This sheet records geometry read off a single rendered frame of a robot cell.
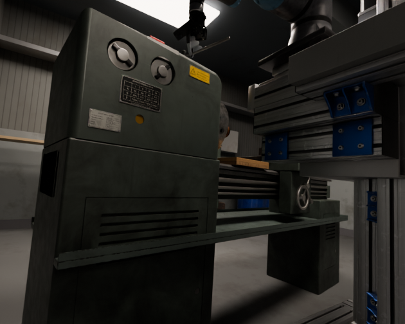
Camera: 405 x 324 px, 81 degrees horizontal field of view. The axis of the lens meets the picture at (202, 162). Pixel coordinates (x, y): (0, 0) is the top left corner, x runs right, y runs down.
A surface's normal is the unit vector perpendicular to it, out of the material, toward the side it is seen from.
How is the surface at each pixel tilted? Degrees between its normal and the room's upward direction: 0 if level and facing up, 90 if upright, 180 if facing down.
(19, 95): 90
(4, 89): 90
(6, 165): 90
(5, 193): 90
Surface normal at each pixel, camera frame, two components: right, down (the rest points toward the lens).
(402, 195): -0.84, -0.10
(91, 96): 0.66, -0.02
